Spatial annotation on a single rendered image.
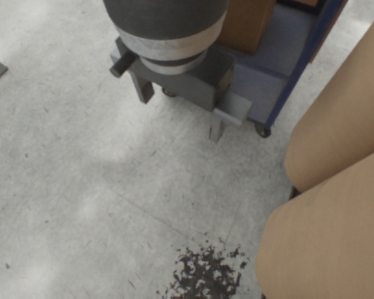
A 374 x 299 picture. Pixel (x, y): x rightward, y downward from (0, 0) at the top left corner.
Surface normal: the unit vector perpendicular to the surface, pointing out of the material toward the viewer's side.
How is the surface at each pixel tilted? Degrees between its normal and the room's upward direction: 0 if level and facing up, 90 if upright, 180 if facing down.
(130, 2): 90
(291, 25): 0
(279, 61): 0
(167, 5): 90
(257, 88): 0
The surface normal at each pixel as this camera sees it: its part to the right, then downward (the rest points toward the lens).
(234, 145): -0.03, -0.44
